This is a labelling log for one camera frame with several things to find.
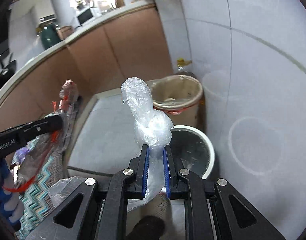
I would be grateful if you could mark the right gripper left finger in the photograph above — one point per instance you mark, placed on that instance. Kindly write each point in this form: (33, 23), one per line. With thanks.
(130, 183)

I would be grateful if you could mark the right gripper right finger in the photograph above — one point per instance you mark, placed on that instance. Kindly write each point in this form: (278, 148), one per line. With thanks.
(184, 184)

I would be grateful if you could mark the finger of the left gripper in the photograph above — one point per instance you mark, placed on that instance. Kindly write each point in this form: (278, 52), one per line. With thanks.
(17, 137)

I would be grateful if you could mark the red silver snack wrapper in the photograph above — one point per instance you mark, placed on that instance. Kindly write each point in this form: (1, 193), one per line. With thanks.
(30, 159)

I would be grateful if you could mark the clear plastic wrap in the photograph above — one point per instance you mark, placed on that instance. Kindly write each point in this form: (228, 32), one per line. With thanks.
(153, 128)

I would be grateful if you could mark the white rimmed black trash bin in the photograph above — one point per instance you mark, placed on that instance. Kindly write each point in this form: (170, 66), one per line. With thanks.
(194, 149)

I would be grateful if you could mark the beige trash bin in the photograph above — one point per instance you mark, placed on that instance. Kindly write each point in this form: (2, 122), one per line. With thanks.
(178, 96)

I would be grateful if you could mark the brown kitchen cabinets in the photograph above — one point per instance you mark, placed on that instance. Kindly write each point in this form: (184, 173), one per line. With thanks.
(97, 58)

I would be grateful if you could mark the zigzag patterned table cloth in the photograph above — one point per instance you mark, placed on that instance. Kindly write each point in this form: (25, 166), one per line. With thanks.
(37, 203)

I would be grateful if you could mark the clear plastic bag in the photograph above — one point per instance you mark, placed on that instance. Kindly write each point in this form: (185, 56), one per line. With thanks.
(59, 191)

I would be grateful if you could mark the dark green kettle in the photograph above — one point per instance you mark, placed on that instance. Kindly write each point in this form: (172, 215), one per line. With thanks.
(49, 35)

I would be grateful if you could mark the yellow capped oil bottle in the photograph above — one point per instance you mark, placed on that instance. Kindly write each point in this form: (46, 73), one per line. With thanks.
(185, 67)

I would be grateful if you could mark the white microwave oven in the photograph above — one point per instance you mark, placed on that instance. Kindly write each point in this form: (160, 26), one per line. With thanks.
(86, 14)

